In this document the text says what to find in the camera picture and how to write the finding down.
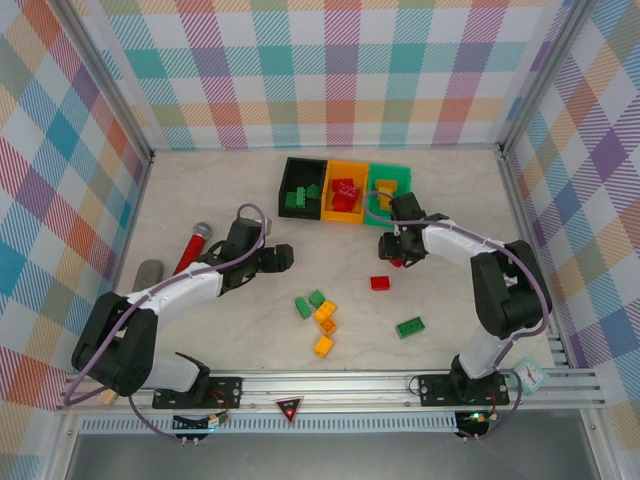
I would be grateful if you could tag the yellow lego brick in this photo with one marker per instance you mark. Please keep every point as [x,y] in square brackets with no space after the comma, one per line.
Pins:
[323,346]
[324,310]
[386,186]
[384,200]

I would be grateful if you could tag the dark green lego brick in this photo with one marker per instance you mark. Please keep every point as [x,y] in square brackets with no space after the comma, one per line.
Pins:
[296,198]

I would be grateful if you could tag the long red lego brick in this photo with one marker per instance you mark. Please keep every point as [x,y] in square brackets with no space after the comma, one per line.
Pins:
[342,184]

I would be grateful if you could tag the green sloped lego brick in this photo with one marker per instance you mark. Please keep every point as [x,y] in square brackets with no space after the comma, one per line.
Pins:
[313,190]

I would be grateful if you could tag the orange lego brick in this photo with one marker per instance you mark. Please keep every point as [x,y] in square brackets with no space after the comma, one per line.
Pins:
[328,326]

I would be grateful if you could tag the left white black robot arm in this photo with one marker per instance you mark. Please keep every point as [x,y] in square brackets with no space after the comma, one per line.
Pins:
[195,292]

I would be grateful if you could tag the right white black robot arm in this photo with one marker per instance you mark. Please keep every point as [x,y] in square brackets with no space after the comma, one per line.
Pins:
[450,240]

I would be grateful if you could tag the green plastic bin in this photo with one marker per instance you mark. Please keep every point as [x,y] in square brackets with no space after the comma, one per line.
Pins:
[395,170]

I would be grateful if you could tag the red toy microphone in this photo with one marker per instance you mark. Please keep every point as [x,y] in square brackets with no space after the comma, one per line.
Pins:
[192,250]

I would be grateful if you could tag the yellow plastic bin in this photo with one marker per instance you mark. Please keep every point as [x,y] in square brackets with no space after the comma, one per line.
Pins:
[336,216]

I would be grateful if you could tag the green six-stud lego brick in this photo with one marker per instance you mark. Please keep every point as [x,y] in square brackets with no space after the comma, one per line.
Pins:
[410,328]

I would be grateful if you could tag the black plastic bin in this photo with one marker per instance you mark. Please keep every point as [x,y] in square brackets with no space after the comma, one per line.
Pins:
[300,170]

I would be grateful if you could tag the grey stone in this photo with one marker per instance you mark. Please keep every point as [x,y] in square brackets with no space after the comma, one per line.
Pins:
[148,274]

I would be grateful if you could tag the black red triangle sign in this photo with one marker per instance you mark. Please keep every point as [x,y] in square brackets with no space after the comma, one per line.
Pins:
[289,407]

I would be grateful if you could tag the teal alarm clock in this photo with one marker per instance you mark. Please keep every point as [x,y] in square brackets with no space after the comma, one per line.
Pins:
[530,375]

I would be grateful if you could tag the black controller board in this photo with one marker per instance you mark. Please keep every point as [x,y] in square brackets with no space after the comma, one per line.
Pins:
[475,425]
[192,424]

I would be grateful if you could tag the small wooden block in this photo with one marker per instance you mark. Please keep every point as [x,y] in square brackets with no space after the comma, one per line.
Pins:
[108,397]

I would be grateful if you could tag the aluminium side rail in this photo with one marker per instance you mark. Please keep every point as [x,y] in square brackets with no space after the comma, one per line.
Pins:
[517,200]
[134,210]

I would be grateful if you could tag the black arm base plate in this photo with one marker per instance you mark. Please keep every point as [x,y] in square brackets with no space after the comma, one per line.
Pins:
[227,392]
[432,390]

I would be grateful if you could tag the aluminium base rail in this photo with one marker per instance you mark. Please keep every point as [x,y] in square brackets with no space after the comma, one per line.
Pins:
[350,387]

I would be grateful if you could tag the aluminium frame post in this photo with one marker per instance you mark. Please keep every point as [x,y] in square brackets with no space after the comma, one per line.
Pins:
[545,75]
[109,75]

